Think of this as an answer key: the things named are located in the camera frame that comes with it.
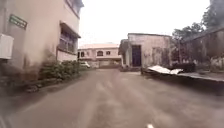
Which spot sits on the white wall box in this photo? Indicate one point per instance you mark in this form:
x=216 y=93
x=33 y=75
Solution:
x=6 y=46

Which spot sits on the weathered grey building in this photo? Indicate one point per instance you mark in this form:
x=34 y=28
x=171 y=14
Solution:
x=148 y=50

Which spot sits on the grey asphalt road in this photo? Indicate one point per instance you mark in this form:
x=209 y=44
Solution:
x=116 y=100

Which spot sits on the row of green bushes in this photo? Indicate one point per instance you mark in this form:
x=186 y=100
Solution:
x=58 y=70

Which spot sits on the two-storey building with pale roof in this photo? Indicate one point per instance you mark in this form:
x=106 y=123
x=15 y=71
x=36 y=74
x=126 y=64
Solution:
x=100 y=53

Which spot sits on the low concrete kerb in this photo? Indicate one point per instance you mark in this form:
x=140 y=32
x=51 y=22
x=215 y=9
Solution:
x=36 y=87

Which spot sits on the green sign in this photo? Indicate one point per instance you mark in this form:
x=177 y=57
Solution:
x=17 y=21

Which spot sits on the row of trees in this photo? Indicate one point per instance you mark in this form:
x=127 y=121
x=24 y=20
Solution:
x=213 y=16

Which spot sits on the large beige building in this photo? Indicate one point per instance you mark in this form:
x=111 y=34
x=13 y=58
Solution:
x=40 y=33

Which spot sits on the raised concrete kerb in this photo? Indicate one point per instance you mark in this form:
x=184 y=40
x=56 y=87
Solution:
x=190 y=80

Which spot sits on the stained compound wall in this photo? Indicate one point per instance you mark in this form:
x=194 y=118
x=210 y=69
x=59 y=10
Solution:
x=203 y=48

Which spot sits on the pale car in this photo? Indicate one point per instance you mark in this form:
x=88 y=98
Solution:
x=85 y=64

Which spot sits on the robot's own part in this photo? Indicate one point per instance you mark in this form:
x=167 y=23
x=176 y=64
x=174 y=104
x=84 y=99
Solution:
x=150 y=126

